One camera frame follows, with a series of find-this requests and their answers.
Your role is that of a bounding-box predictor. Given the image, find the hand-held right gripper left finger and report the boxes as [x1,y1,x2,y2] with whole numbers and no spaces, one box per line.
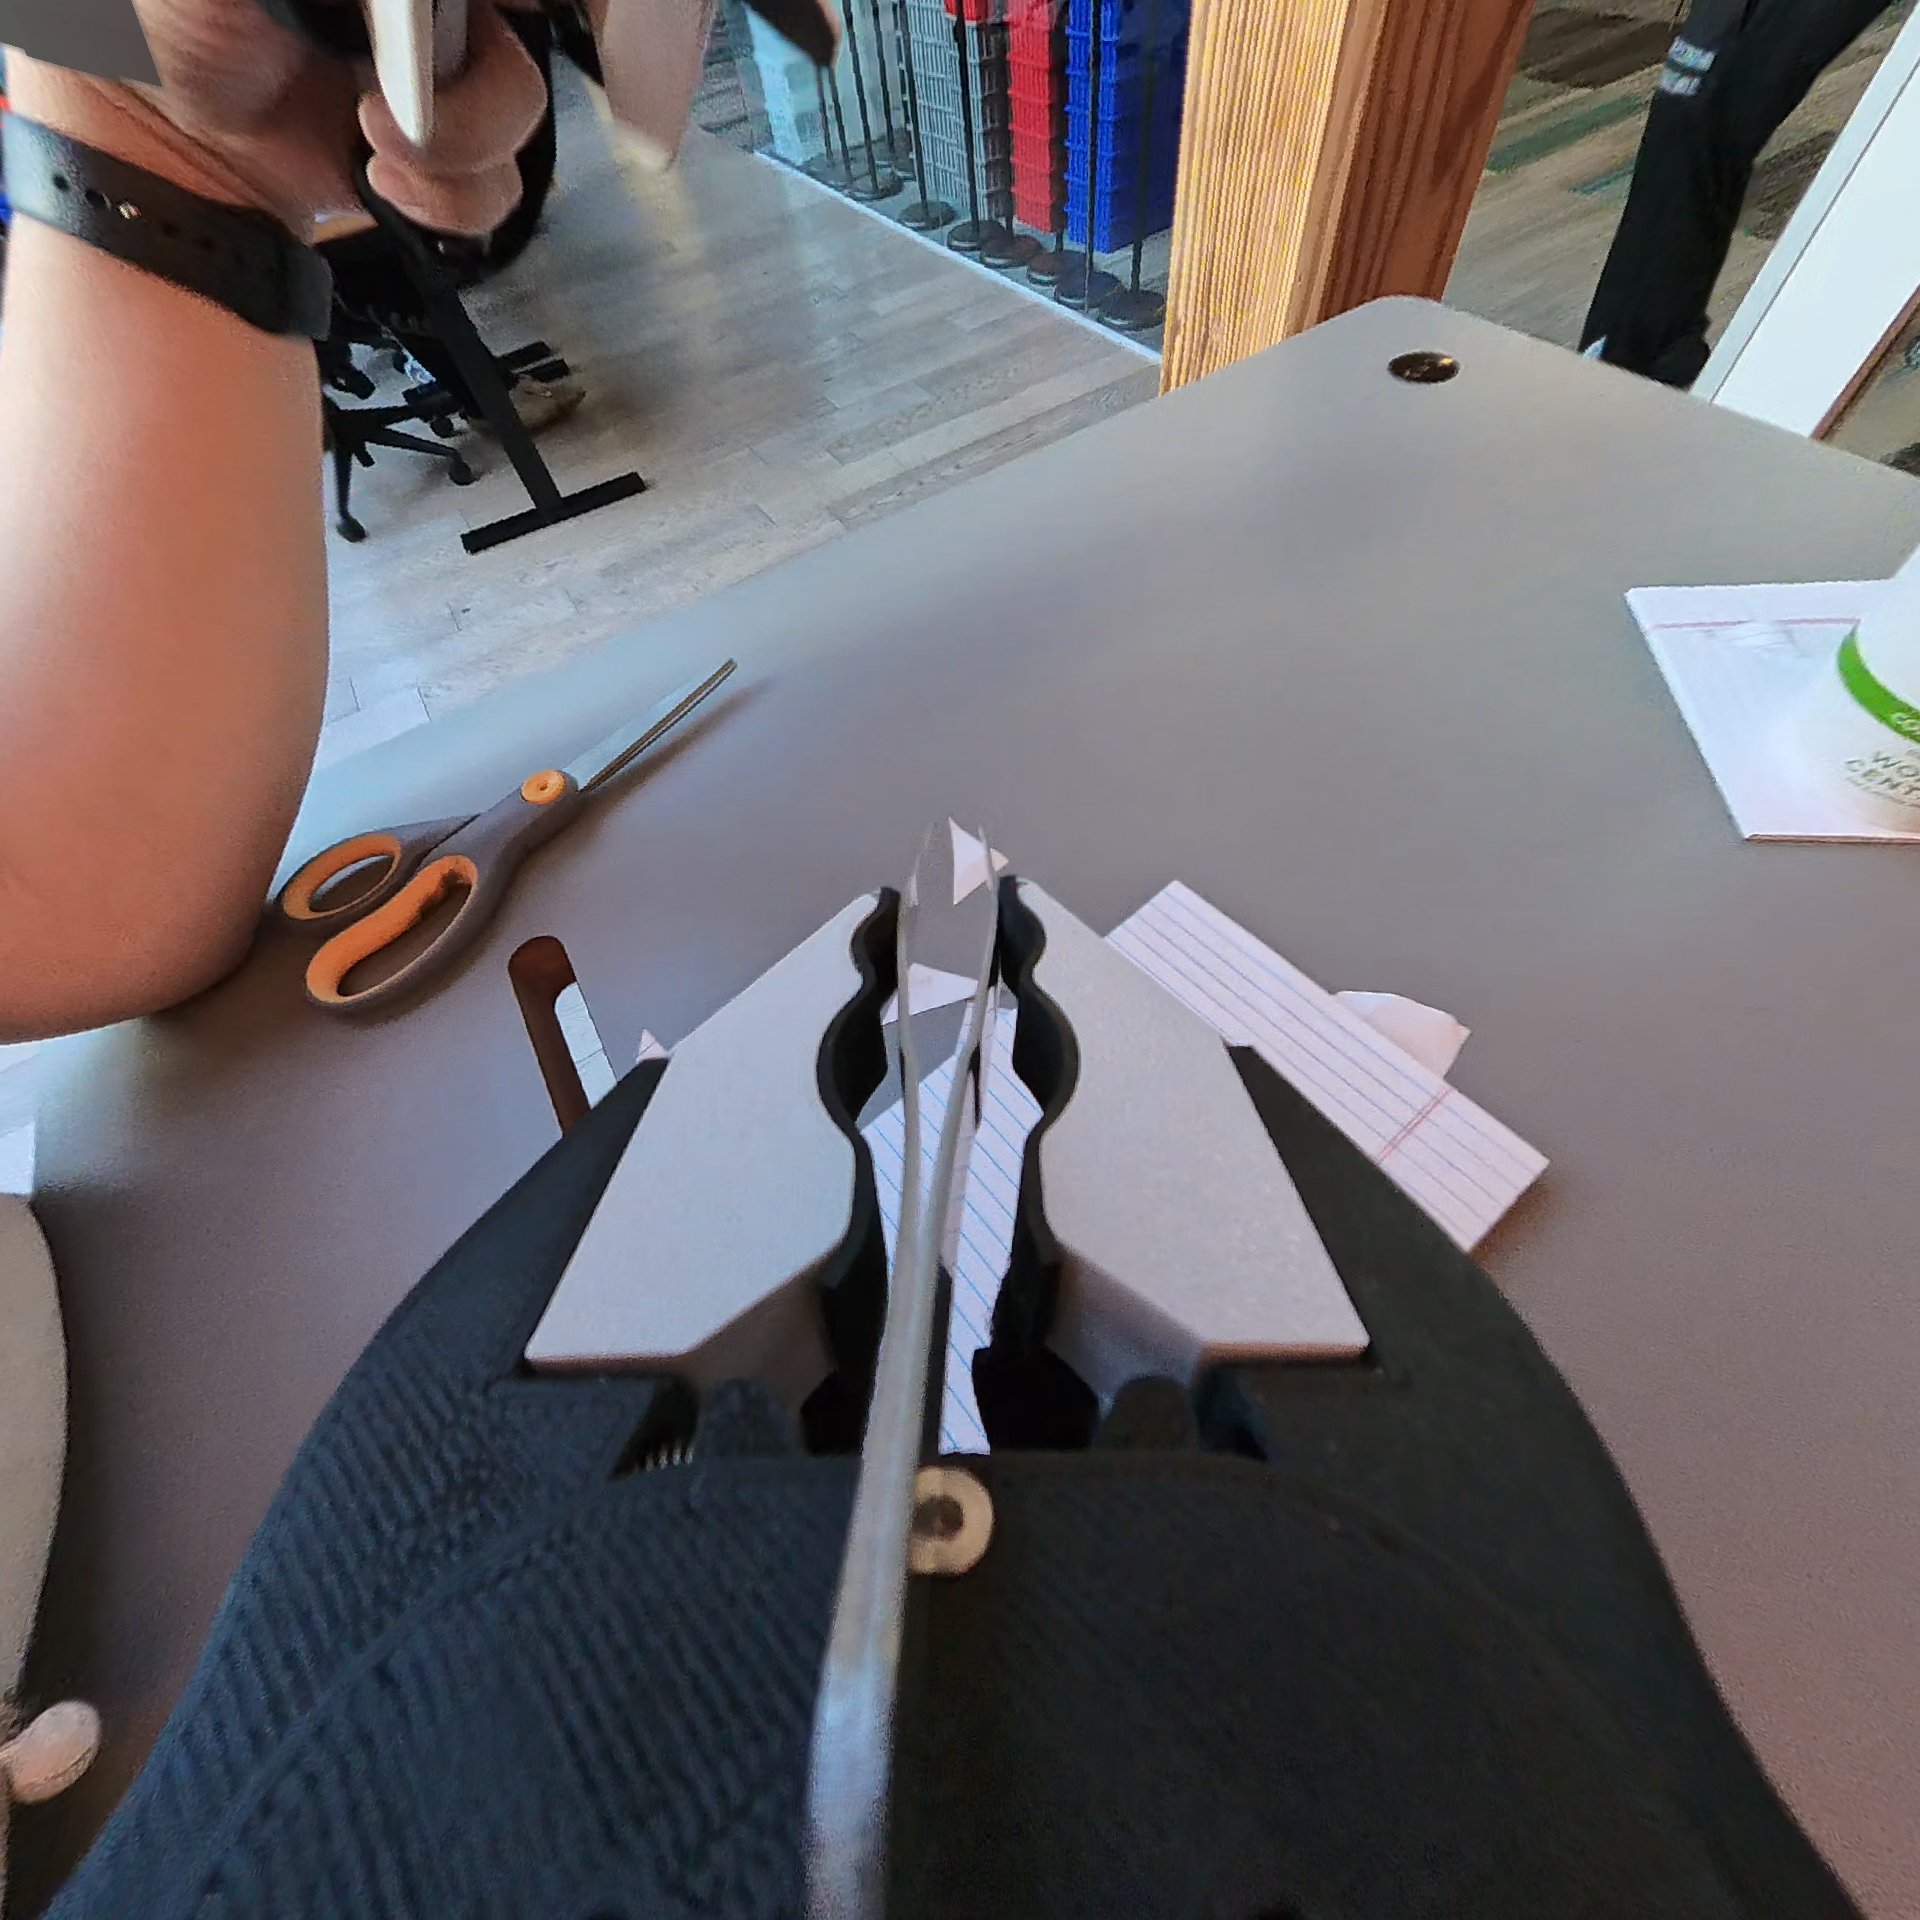
[526,891,901,1400]

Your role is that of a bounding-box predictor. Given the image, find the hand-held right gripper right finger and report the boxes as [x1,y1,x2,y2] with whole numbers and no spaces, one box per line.
[1000,874,1373,1397]

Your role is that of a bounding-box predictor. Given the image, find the grey orange scissors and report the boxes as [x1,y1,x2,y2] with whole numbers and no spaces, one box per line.
[269,656,741,1010]

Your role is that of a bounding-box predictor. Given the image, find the long metal tweezers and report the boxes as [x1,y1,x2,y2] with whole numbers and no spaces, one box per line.
[809,822,1003,1920]

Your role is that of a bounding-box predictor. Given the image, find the white green paper cup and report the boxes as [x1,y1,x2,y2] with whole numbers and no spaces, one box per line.
[1834,547,1920,835]

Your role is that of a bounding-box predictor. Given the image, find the person's left forearm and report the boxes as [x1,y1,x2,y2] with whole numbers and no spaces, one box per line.
[0,60,332,1046]

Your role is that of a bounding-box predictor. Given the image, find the grey desk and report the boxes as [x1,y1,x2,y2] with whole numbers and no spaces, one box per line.
[0,295,1920,1920]

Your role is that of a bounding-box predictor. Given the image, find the person's left hand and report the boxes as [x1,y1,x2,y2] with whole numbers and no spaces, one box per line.
[140,0,553,237]

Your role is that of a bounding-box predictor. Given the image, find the lined notepad printed label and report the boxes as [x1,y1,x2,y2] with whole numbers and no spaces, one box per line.
[861,879,1552,1453]

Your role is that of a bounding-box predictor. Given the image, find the black wrist watch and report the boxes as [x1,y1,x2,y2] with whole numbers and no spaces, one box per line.
[0,112,336,338]

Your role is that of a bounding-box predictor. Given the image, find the stack of coloured plastic crates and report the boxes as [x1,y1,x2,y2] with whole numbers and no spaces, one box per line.
[750,0,1193,256]

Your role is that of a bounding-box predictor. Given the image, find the row of black stanchions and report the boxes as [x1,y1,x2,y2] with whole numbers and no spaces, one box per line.
[816,0,1173,332]

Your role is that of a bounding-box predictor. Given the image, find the grey side table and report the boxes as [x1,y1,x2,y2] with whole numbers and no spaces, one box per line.
[360,224,648,554]

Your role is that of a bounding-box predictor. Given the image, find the lined notepad brown backing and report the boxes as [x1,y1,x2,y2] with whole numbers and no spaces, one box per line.
[1627,575,1920,845]

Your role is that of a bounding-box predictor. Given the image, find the white cabinet panel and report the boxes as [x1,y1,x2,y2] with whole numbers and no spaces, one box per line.
[1696,60,1920,452]

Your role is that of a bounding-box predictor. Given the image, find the wooden post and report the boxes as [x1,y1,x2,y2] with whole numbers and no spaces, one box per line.
[1161,0,1532,396]

